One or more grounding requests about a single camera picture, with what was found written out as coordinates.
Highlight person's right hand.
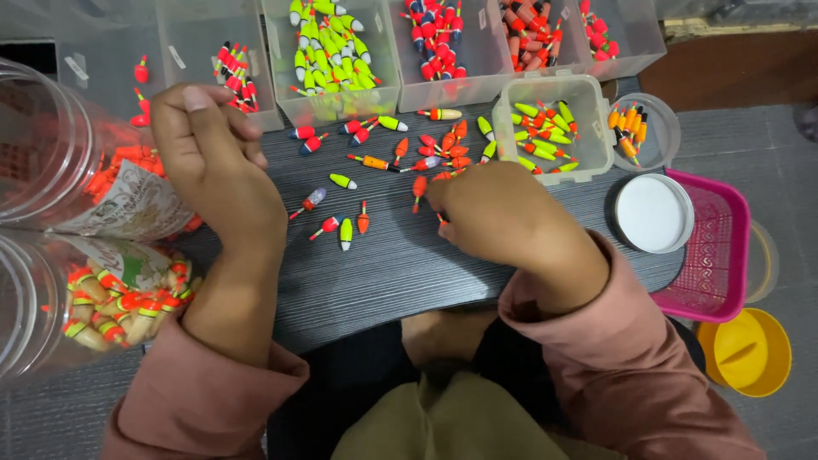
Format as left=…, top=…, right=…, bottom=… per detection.
left=425, top=162, right=577, bottom=273

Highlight person's left hand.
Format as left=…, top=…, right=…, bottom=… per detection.
left=150, top=83, right=289, bottom=251

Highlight red lavender fishing float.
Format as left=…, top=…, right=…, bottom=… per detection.
left=288, top=187, right=328, bottom=222
left=400, top=155, right=442, bottom=174

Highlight cluster of orange red floats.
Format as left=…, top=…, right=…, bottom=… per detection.
left=418, top=118, right=474, bottom=181

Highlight long orange black fishing float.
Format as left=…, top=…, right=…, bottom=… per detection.
left=346, top=152, right=402, bottom=174

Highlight red white fishing float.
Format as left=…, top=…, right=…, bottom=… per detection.
left=308, top=215, right=343, bottom=242

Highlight pile of green orange floats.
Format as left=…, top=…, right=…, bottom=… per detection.
left=509, top=98, right=582, bottom=175

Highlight pile of red blue floats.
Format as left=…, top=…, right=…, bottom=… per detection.
left=400, top=0, right=469, bottom=83

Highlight clear plastic bin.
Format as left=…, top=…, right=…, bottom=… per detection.
left=54, top=0, right=168, bottom=129
left=389, top=0, right=516, bottom=114
left=261, top=0, right=402, bottom=127
left=155, top=0, right=286, bottom=133
left=577, top=0, right=668, bottom=82
left=497, top=0, right=594, bottom=79

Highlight small clear plastic box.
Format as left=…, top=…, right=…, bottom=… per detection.
left=491, top=73, right=618, bottom=187

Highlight pile of yellow green floats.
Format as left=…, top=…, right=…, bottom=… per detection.
left=289, top=0, right=384, bottom=98

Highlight pile of red brown floats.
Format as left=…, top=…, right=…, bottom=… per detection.
left=501, top=0, right=566, bottom=73

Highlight bunch of orange black floats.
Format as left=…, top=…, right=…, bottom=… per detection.
left=607, top=102, right=650, bottom=168

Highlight person's legs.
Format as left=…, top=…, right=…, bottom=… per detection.
left=265, top=308, right=707, bottom=460

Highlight white round lid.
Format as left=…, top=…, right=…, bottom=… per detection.
left=614, top=173, right=696, bottom=255

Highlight clear round tub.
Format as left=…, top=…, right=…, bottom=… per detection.
left=607, top=92, right=683, bottom=173

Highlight pile of red black floats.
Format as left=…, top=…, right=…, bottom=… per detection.
left=213, top=40, right=260, bottom=115

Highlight pink plastic basket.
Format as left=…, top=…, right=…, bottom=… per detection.
left=648, top=167, right=752, bottom=324

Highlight heap of plain orange floats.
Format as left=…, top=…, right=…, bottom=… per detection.
left=83, top=121, right=205, bottom=234

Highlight clear round lid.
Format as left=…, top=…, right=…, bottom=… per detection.
left=744, top=219, right=781, bottom=305

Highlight heap of tan orange floats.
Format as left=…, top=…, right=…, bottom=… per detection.
left=60, top=249, right=199, bottom=352

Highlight yellow round lid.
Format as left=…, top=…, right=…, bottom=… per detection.
left=696, top=307, right=792, bottom=399

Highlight clear jar with white label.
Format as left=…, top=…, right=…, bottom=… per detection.
left=0, top=57, right=205, bottom=242

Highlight clear jar with green label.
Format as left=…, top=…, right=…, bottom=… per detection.
left=0, top=230, right=205, bottom=384

